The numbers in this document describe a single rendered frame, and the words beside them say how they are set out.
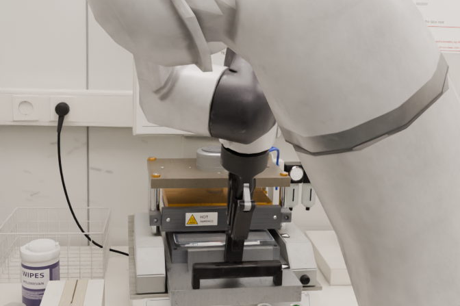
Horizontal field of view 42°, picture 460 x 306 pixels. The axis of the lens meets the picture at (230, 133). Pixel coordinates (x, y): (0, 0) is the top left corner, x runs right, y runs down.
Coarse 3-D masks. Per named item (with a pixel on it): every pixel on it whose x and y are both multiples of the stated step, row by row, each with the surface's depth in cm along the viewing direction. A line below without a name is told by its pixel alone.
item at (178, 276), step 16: (192, 256) 103; (208, 256) 103; (256, 256) 105; (176, 272) 103; (288, 272) 104; (176, 288) 96; (208, 288) 97; (224, 288) 97; (240, 288) 98; (256, 288) 98; (272, 288) 99; (288, 288) 99; (176, 304) 96; (192, 304) 97; (208, 304) 97; (224, 304) 98; (240, 304) 98
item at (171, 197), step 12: (168, 192) 120; (180, 192) 121; (192, 192) 121; (204, 192) 121; (216, 192) 121; (264, 192) 127; (168, 204) 112; (180, 204) 113; (192, 204) 113; (204, 204) 114; (216, 204) 114; (264, 204) 116
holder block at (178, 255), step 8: (168, 232) 116; (176, 232) 116; (184, 232) 116; (192, 232) 116; (168, 240) 113; (168, 248) 113; (176, 248) 107; (184, 248) 107; (176, 256) 107; (184, 256) 107; (272, 256) 110
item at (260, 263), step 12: (204, 264) 96; (216, 264) 97; (228, 264) 97; (240, 264) 97; (252, 264) 97; (264, 264) 98; (276, 264) 98; (192, 276) 96; (204, 276) 96; (216, 276) 96; (228, 276) 97; (240, 276) 97; (252, 276) 98; (264, 276) 98; (276, 276) 98; (192, 288) 96
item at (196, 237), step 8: (208, 232) 114; (216, 232) 114; (224, 232) 114; (248, 232) 115; (256, 232) 115; (264, 232) 115; (176, 240) 109; (184, 240) 109; (192, 240) 109; (200, 240) 109; (208, 240) 109; (216, 240) 109; (224, 240) 110; (248, 240) 110; (256, 240) 110
